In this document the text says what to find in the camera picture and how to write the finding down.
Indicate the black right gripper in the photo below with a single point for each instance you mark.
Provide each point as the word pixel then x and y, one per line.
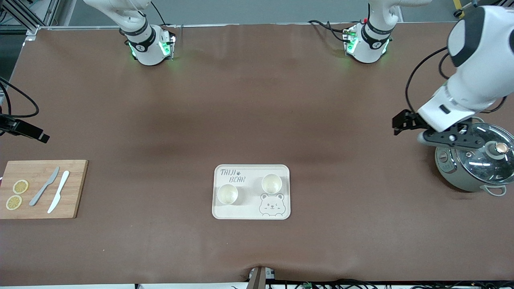
pixel 20 127

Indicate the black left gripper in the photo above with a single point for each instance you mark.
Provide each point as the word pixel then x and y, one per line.
pixel 409 119

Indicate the white plastic cup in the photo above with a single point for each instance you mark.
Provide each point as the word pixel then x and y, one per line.
pixel 272 184
pixel 227 194

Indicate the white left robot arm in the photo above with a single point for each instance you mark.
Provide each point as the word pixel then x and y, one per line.
pixel 482 72

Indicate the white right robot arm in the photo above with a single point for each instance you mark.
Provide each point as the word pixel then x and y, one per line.
pixel 146 48

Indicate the yellow lemon slice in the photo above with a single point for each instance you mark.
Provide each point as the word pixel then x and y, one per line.
pixel 20 186
pixel 14 202

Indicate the grey plastic knife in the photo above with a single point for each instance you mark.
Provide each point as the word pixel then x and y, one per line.
pixel 45 186

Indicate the white plastic knife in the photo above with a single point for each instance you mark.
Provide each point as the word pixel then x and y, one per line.
pixel 59 190

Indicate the grey-green cooking pot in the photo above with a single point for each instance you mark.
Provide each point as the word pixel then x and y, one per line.
pixel 453 176

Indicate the bamboo cutting board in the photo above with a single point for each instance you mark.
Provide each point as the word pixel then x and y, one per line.
pixel 76 192

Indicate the glass pot lid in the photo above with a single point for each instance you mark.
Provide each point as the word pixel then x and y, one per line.
pixel 478 164

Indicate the brown table mat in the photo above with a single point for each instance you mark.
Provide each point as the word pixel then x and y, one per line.
pixel 257 100

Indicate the cream bear print tray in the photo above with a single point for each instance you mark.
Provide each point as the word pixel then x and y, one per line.
pixel 249 204

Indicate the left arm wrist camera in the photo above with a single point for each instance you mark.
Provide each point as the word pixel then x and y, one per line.
pixel 449 138

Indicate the aluminium frame profile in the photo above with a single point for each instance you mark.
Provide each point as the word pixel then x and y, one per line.
pixel 34 31

